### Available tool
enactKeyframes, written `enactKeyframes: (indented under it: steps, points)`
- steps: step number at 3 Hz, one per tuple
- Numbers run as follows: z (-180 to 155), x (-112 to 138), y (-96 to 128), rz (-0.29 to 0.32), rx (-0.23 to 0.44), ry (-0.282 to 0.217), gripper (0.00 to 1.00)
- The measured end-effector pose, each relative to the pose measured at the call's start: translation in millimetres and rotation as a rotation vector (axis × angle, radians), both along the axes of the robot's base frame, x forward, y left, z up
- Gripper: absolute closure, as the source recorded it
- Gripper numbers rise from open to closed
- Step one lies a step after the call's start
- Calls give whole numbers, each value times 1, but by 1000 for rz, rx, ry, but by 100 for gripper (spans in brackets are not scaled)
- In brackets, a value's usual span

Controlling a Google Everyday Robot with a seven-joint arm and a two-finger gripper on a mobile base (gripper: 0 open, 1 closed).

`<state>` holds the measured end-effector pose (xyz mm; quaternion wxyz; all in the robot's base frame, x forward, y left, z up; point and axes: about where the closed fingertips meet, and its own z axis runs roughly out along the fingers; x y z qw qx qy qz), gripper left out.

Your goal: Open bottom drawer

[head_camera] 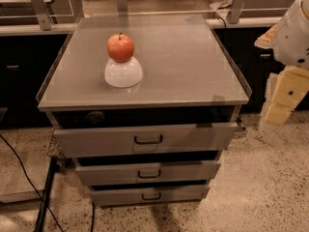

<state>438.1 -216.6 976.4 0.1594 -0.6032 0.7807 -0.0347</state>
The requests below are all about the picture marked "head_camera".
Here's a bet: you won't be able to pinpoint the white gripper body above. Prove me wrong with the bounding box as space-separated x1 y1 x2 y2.
266 66 309 109

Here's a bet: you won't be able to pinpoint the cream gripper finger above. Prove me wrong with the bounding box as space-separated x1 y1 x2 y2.
261 101 293 126
254 25 277 49

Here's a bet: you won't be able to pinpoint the grey bottom drawer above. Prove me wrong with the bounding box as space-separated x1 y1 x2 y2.
90 184 210 207

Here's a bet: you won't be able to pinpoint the grey drawer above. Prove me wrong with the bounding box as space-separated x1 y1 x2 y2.
54 122 238 158
75 160 220 186
90 184 210 207

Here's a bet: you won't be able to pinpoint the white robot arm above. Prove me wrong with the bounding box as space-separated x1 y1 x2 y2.
254 0 309 130

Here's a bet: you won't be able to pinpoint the grey top drawer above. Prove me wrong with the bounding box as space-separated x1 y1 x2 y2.
54 122 238 158

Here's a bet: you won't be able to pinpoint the grey metal drawer cabinet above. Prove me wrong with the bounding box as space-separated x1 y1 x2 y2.
39 14 251 193

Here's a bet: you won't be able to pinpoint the grey middle drawer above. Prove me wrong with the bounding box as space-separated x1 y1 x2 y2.
75 160 220 186

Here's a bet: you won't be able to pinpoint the red apple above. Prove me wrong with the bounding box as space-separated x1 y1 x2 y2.
106 33 134 63

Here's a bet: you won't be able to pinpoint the white upturned bowl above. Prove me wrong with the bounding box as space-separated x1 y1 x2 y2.
103 57 144 88

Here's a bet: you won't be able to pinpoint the dark counter cabinets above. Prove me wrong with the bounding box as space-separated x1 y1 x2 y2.
0 27 283 128

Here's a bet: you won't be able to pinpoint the grey support bracket right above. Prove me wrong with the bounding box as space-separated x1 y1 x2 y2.
227 0 245 24

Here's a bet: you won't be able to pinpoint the black cable on counter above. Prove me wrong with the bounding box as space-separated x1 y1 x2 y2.
213 2 233 29

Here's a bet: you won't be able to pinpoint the grey support bracket left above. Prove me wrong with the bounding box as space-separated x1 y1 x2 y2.
30 0 51 31

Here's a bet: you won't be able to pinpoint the black floor rail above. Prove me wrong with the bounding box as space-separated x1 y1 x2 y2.
34 157 59 232

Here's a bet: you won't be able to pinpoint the black floor cable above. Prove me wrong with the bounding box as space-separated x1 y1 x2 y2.
0 134 66 232

